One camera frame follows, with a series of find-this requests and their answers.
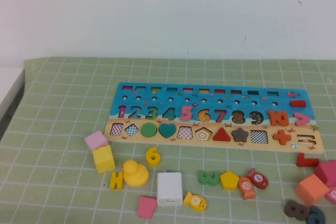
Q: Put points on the red wooden fish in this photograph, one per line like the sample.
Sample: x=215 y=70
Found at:
x=258 y=178

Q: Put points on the red number seven piece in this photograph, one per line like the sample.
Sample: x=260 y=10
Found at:
x=302 y=162

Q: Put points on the magenta cube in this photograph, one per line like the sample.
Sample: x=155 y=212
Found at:
x=328 y=171

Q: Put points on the teal heart piece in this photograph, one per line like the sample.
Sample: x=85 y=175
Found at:
x=167 y=130

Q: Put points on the brown number eight piece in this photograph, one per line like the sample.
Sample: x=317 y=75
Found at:
x=286 y=209

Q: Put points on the yellow rubber duck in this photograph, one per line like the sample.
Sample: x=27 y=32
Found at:
x=136 y=176

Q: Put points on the yellow letter H piece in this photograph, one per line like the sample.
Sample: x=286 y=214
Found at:
x=113 y=180

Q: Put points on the white power adapter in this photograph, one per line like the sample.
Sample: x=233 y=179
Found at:
x=169 y=187

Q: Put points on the green checkered tablecloth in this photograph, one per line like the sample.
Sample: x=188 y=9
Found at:
x=65 y=103

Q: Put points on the pink number five piece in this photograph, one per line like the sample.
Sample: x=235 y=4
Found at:
x=187 y=108

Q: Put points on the yellow cube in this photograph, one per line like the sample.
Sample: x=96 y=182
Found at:
x=103 y=159

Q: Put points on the pink wooden fish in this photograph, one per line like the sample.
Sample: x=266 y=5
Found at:
x=332 y=195

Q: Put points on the pink greater-than sign piece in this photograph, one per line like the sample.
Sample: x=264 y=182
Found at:
x=305 y=119

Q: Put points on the dark blue number nine piece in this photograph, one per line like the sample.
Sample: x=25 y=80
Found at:
x=321 y=217

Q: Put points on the green circle piece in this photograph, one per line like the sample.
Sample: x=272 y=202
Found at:
x=149 y=130

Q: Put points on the orange number ten piece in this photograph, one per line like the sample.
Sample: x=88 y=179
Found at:
x=272 y=119

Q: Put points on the yellow wooden fish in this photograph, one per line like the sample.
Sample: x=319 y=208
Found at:
x=194 y=201

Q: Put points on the orange plus sign piece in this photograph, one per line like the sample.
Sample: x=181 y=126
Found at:
x=282 y=137

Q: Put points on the light pink cube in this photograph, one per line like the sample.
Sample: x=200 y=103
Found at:
x=95 y=140

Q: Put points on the yellow pentagon piece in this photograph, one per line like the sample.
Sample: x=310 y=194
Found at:
x=229 y=180

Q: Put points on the pink trapezoid piece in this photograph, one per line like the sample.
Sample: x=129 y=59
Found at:
x=147 y=207

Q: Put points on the red minus sign piece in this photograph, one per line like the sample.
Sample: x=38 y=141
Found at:
x=298 y=103

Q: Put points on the wooden number shape puzzle board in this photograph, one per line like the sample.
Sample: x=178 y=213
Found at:
x=157 y=104

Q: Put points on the yellow number six piece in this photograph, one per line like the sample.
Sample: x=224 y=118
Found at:
x=148 y=155

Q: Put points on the green number three piece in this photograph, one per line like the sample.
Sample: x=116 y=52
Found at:
x=208 y=182

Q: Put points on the red triangle piece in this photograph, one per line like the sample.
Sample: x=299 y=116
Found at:
x=222 y=136

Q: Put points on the orange cube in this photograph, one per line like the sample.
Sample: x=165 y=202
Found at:
x=311 y=190

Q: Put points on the orange wooden fish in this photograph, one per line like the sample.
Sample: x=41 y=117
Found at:
x=246 y=186

